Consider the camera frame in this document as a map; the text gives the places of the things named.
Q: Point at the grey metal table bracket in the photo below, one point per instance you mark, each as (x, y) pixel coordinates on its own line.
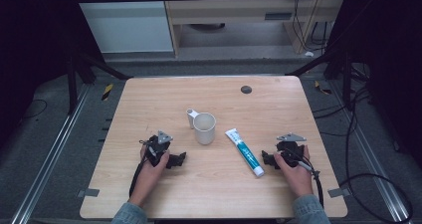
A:
(88, 192)
(339, 192)

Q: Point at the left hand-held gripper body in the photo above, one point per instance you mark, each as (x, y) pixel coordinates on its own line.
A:
(158, 147)

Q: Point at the white cabinet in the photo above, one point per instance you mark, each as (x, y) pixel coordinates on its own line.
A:
(126, 25)

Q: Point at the person's right hand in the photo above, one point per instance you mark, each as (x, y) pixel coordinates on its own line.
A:
(297, 179)

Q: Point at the person's left hand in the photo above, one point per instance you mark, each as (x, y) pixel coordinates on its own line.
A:
(148, 177)

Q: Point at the light wooden desk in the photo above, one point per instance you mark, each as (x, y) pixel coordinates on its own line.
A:
(232, 11)

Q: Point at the aluminium floor rail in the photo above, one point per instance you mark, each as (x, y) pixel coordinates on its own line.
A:
(368, 151)
(49, 151)

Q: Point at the yellow and black tape strip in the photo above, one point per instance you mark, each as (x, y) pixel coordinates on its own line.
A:
(107, 92)
(322, 88)

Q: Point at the white and teal toothpaste tube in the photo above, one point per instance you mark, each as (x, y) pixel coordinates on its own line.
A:
(246, 152)

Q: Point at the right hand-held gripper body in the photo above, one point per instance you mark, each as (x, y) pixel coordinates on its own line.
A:
(289, 149)

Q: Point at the black metal stand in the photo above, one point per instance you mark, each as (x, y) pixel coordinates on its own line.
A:
(345, 71)
(83, 68)

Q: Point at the dark round table grommet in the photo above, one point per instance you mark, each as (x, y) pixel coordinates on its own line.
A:
(246, 89)

